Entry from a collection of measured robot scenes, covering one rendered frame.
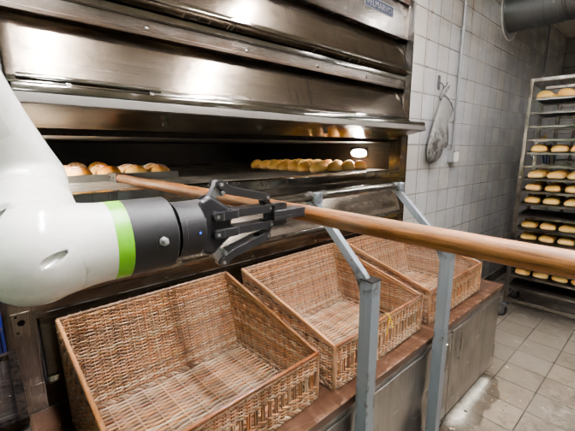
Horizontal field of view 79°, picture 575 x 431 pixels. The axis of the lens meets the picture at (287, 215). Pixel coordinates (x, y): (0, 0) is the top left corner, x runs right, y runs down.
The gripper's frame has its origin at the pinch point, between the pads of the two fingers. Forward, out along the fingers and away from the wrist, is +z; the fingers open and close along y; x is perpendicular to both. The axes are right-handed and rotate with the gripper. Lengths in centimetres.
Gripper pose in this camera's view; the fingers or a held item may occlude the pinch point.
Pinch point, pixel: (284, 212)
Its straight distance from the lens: 59.3
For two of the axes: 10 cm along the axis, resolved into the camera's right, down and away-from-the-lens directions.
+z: 7.5, -1.3, 6.5
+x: 6.6, 1.4, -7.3
